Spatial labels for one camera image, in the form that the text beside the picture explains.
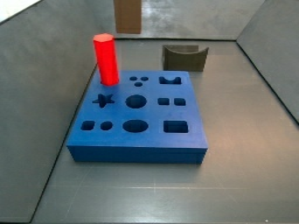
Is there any brown arch block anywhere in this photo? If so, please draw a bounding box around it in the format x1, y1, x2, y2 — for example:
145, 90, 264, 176
113, 0, 141, 34

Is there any blue shape-sorting board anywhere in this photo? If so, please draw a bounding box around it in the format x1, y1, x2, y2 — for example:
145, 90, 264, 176
67, 71, 208, 164

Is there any dark olive arch holder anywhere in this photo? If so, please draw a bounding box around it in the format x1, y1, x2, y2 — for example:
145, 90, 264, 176
163, 45, 209, 72

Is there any red hexagonal peg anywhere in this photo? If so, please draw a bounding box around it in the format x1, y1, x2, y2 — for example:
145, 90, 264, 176
93, 33, 119, 86

